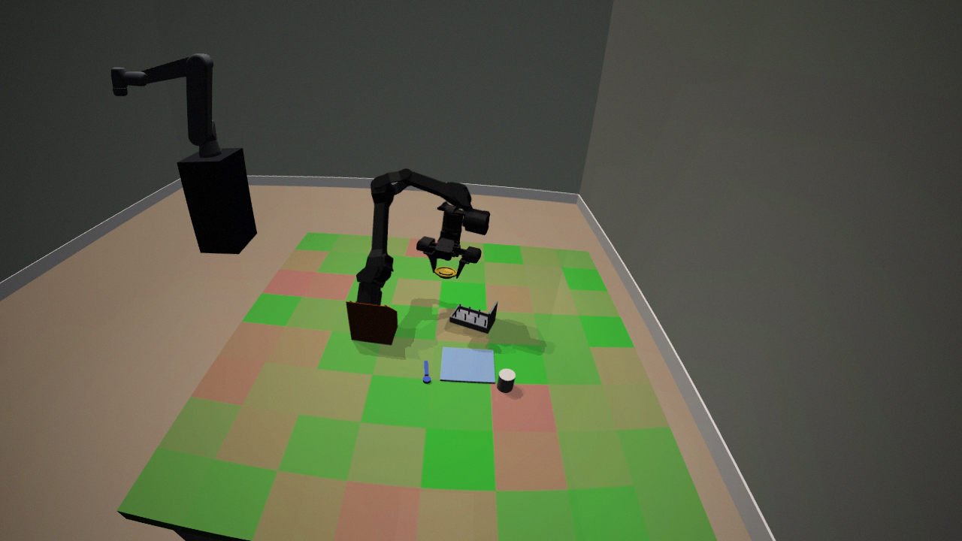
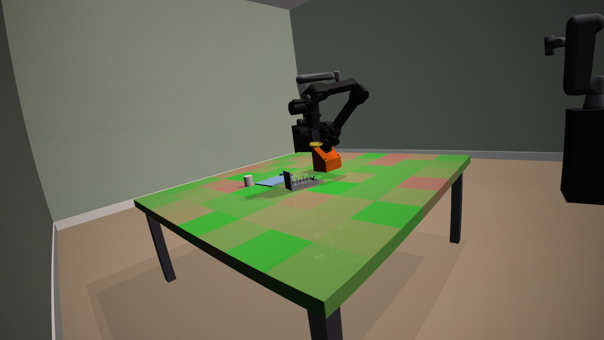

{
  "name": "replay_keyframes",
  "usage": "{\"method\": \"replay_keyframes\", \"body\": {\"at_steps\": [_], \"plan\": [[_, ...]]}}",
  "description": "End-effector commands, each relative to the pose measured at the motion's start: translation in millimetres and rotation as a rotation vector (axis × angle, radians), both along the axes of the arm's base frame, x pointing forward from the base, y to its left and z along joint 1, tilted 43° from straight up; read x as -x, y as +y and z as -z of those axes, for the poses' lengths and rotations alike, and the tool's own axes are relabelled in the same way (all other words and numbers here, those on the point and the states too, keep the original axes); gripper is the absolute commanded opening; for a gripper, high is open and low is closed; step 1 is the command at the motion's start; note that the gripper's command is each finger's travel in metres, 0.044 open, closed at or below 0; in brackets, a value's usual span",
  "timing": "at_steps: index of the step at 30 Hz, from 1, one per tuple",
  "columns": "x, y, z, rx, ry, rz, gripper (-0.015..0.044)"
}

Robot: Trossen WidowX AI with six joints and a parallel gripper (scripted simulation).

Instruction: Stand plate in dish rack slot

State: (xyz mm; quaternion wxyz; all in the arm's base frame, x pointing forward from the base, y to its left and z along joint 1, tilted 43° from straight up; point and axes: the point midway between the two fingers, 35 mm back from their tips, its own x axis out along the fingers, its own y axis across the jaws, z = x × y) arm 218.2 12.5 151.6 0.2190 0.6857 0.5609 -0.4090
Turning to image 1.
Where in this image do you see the golden yellow round plate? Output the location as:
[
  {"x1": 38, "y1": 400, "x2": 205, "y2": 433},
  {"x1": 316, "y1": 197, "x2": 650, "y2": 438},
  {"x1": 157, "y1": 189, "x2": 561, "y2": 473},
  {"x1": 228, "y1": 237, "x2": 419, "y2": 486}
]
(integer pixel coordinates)
[{"x1": 434, "y1": 267, "x2": 457, "y2": 279}]

